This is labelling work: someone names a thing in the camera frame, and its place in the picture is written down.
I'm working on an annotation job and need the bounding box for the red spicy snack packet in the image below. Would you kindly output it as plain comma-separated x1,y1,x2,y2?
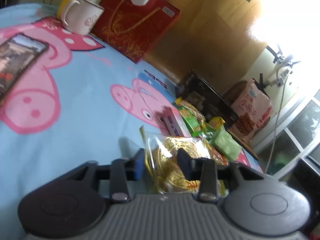
206,144,229,166

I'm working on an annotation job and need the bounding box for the gold mooncake packet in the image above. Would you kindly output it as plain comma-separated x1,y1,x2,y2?
139,125,229,196

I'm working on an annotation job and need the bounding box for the light green tissue pack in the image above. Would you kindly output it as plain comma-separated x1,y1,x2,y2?
209,129,242,161

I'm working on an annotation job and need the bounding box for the pink small box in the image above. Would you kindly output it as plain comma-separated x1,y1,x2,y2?
160,106,191,138

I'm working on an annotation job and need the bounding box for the green cracker packet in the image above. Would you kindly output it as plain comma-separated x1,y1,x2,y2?
174,98,205,137

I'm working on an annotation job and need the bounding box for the yellow small snack packet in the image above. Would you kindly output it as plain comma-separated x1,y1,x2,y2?
208,116,225,130

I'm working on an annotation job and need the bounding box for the dark green pickle packet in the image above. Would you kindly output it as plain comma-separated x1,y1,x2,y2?
199,122,218,141

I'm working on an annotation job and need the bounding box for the Peppa Pig blue bedsheet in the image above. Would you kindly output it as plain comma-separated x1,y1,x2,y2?
0,3,264,240

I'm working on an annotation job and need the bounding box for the black tin box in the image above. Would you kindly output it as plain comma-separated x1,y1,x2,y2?
175,70,239,128

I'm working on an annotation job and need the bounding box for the pink fried twist snack bag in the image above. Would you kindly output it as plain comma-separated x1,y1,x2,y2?
232,79,273,142

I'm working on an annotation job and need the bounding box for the brown seat cushion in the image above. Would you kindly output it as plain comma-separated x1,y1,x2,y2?
222,80,259,160

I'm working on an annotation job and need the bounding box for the frosted glass sliding door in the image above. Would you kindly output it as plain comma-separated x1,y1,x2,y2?
252,91,319,179

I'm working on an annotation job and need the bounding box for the white power strip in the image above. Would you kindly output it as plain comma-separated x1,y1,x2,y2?
266,69,290,88

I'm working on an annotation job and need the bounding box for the wooden headboard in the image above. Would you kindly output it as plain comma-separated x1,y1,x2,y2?
144,0,266,93

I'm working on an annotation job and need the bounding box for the red gift box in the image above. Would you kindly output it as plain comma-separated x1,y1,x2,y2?
92,0,181,63

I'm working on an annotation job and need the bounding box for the smartphone with pink case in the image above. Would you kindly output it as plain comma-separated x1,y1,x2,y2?
1,33,49,99

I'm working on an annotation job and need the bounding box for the white enamel mug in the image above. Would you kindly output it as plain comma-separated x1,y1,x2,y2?
61,0,104,35

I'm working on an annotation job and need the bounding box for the white power cable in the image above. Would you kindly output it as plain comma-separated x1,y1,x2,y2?
264,62,292,174

